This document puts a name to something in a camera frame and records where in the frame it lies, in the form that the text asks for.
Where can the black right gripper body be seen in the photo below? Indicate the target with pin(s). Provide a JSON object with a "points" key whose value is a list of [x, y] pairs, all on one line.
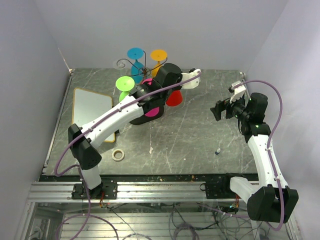
{"points": [[237, 109]]}

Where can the yellow-framed whiteboard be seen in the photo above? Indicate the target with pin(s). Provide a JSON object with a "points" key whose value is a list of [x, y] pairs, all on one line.
{"points": [[88, 106]]}

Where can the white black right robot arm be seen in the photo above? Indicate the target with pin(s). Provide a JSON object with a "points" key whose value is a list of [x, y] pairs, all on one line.
{"points": [[272, 200]]}

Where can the small blue-capped bottle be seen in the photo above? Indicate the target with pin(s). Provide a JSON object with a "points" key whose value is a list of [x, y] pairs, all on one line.
{"points": [[217, 152]]}

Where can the red plastic wine glass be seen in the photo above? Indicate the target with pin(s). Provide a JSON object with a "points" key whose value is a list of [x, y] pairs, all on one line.
{"points": [[174, 99]]}

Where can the orange plastic wine glass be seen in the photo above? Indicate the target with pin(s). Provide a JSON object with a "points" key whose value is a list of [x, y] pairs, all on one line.
{"points": [[158, 55]]}

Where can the blue plastic wine glass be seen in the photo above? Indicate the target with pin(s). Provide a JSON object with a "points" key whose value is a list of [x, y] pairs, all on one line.
{"points": [[136, 73]]}

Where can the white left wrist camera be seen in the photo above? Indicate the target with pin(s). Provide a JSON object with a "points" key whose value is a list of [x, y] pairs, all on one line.
{"points": [[191, 80]]}

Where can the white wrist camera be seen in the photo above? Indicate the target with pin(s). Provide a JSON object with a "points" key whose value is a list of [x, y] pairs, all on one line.
{"points": [[238, 89], [191, 80]]}

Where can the copper wire wine glass rack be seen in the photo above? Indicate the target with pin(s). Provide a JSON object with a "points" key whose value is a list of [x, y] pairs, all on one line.
{"points": [[146, 71]]}

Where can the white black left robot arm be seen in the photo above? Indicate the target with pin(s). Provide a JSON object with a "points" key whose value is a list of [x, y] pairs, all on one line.
{"points": [[85, 140]]}

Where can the green plastic wine glass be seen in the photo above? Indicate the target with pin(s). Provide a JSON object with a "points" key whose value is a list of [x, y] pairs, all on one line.
{"points": [[124, 84]]}

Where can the clear wine glass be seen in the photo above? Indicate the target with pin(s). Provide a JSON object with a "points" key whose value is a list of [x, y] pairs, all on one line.
{"points": [[119, 64]]}

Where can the aluminium mounting rail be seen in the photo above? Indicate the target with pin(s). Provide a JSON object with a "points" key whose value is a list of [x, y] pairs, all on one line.
{"points": [[134, 189]]}

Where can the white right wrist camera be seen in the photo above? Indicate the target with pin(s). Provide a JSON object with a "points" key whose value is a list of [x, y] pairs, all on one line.
{"points": [[238, 89]]}

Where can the pink plastic wine glass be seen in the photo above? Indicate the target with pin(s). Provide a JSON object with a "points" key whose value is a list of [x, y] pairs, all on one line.
{"points": [[154, 111]]}

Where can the masking tape roll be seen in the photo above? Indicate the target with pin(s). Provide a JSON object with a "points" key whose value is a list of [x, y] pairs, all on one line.
{"points": [[118, 155]]}

